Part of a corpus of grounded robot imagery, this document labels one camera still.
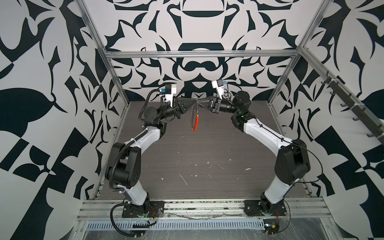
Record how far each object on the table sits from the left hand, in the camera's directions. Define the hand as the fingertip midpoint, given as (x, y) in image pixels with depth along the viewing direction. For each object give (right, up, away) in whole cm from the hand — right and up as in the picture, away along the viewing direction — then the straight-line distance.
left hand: (197, 98), depth 64 cm
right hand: (0, -2, +2) cm, 3 cm away
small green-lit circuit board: (+35, -60, +7) cm, 70 cm away
